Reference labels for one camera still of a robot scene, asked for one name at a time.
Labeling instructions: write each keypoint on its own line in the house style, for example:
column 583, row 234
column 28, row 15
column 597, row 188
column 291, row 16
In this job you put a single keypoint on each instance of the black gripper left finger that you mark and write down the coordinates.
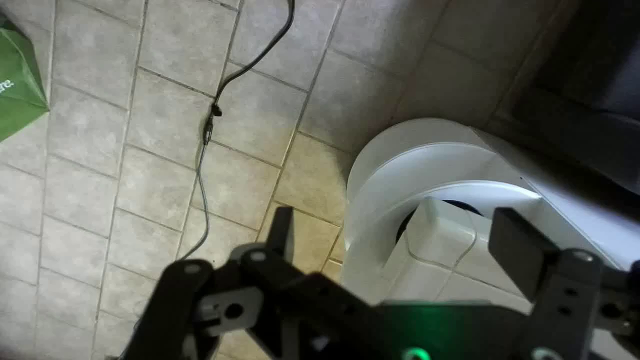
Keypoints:
column 180, row 301

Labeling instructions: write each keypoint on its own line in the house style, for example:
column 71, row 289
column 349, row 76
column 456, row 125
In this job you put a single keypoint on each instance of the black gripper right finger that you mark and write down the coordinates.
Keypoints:
column 567, row 301

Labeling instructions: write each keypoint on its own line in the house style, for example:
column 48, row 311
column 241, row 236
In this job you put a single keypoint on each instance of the white toilet bowl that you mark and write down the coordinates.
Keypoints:
column 401, row 167

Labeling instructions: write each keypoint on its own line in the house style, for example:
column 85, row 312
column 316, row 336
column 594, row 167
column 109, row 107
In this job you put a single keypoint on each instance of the dark cabinet panel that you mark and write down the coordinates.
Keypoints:
column 587, row 72

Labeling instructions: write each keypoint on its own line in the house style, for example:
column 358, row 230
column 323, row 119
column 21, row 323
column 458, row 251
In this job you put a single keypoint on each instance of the green bag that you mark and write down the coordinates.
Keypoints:
column 17, row 87

